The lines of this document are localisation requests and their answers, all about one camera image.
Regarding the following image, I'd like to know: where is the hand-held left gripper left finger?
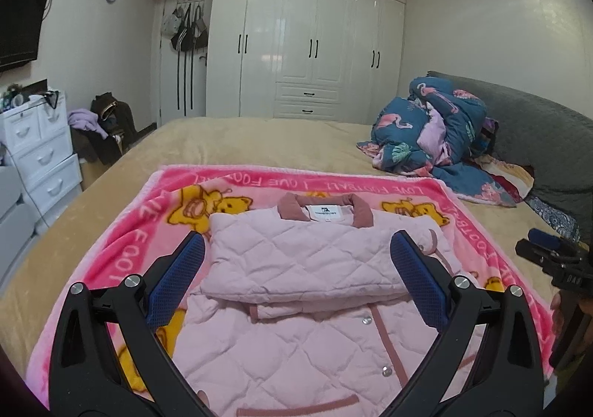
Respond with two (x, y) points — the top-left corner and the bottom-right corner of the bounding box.
(49, 229), (207, 417)

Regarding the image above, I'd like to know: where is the white low cabinet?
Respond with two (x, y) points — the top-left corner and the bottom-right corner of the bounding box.
(0, 167), (38, 269)

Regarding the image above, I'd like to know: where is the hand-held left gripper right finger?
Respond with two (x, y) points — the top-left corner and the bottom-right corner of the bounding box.
(390, 231), (545, 417)

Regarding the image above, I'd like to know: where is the light purple cloth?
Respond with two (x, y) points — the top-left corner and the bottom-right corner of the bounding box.
(69, 109), (110, 139)

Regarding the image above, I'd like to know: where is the black television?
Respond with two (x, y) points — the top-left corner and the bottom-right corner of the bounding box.
(0, 0), (49, 72)

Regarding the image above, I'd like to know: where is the dark purple garment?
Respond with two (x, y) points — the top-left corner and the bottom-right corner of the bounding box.
(477, 118), (502, 155)

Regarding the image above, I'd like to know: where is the grey hanging bag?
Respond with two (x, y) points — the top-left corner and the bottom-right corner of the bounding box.
(160, 7), (182, 36)

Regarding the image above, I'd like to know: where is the red yellow patterned blanket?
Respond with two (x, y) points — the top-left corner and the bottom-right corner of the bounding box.
(463, 153), (536, 203)

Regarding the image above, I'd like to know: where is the pink quilted jacket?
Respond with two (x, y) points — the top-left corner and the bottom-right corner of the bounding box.
(173, 193), (498, 417)

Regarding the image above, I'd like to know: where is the clothes pile on chair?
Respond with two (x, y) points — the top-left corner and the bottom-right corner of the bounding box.
(90, 94), (138, 166)

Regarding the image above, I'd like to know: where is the person's right hand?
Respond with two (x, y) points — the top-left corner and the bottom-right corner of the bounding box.
(550, 293), (570, 332)

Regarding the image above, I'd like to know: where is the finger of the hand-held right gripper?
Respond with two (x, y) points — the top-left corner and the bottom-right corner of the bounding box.
(515, 238), (593, 270)
(529, 227), (581, 254)

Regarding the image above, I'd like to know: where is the blue flamingo quilt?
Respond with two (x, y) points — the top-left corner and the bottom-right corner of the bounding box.
(357, 75), (517, 207)

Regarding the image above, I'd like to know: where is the pink cartoon bear blanket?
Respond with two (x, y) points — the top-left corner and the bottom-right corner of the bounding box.
(25, 164), (557, 399)

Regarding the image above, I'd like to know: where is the white door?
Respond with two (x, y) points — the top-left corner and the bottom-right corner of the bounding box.
(155, 0), (217, 128)

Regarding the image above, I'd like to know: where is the white drawer cabinet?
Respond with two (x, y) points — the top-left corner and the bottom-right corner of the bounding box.
(0, 93), (84, 219)

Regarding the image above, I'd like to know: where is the dark hanging bag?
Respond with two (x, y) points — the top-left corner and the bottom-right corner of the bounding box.
(192, 4), (210, 50)

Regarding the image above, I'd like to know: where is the black striped hanging bag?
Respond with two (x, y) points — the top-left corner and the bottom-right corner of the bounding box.
(170, 4), (196, 113)

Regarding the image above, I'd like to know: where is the bed with tan sheet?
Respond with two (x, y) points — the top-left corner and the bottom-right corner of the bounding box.
(0, 116), (593, 381)

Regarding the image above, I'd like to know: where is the grey quilted headboard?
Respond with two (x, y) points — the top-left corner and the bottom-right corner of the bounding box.
(426, 71), (593, 232)

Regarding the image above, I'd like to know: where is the white glossy wardrobe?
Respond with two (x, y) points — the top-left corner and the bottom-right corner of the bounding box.
(141, 0), (408, 126)

